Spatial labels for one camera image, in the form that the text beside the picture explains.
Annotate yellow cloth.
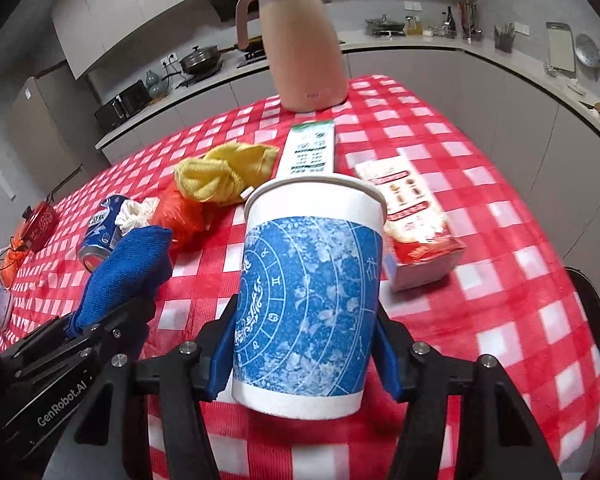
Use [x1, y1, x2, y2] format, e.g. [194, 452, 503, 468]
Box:
[174, 143, 280, 206]

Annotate blue drink can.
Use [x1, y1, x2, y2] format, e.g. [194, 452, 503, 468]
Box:
[76, 195, 131, 273]

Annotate blue patterned paper cup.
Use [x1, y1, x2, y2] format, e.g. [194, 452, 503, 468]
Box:
[230, 176, 388, 422]

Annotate metal pot with lid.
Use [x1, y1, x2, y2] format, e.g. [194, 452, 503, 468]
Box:
[179, 45, 224, 75]

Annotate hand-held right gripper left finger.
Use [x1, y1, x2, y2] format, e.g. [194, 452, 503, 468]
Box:
[55, 302, 241, 480]

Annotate grey kitchen counter cabinets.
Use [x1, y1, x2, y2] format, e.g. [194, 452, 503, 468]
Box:
[95, 37, 600, 261]

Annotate black gas stove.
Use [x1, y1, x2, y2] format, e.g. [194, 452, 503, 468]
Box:
[236, 42, 268, 70]

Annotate red white snack packet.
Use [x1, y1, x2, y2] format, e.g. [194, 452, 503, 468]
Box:
[354, 155, 468, 293]

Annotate black induction cooker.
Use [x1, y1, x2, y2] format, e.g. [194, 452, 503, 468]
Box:
[175, 67, 226, 88]

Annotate metal baking tray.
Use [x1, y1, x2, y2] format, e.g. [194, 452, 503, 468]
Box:
[545, 22, 577, 73]

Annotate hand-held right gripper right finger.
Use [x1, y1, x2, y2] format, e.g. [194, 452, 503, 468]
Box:
[375, 302, 563, 480]

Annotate round metal strainer plate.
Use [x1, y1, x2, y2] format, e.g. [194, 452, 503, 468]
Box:
[575, 34, 600, 68]

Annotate black chair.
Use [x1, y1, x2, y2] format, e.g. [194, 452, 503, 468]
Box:
[562, 265, 600, 356]

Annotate green ceramic vase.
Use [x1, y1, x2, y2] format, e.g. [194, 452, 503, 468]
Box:
[145, 69, 168, 98]

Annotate red checkered tablecloth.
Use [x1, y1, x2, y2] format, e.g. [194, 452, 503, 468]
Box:
[0, 75, 600, 480]

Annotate black microwave oven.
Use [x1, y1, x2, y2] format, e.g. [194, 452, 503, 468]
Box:
[94, 80, 151, 133]

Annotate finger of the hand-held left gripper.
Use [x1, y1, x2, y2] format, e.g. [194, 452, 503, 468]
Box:
[0, 312, 78, 363]
[17, 296, 157, 386]

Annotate orange plastic bag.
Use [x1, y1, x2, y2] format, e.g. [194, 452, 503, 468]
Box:
[150, 182, 216, 251]

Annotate pink thermos jug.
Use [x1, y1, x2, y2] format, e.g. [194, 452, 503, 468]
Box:
[235, 0, 351, 113]

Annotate grey refrigerator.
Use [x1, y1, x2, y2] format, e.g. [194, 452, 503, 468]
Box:
[5, 76, 103, 201]

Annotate white paper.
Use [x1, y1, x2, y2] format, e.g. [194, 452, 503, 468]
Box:
[117, 196, 160, 236]

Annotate blue cloth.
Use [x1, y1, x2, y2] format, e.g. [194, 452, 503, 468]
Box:
[64, 225, 175, 341]

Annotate lidded metal wok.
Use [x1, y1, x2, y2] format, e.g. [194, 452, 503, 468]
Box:
[365, 14, 406, 37]

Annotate hanging utensil rack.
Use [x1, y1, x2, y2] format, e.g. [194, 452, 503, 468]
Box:
[460, 1, 483, 43]

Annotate orange net bag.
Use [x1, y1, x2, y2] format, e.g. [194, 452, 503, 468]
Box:
[0, 232, 31, 286]

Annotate grey utensil holder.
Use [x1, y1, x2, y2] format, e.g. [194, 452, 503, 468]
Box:
[494, 22, 516, 53]

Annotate grey wall cabinets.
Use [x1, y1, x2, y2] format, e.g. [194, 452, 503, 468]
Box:
[51, 0, 201, 80]

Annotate red patterned tin box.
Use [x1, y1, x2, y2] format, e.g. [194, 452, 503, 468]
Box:
[22, 200, 61, 253]

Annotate white green carton box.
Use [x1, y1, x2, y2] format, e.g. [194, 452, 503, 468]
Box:
[277, 121, 337, 181]

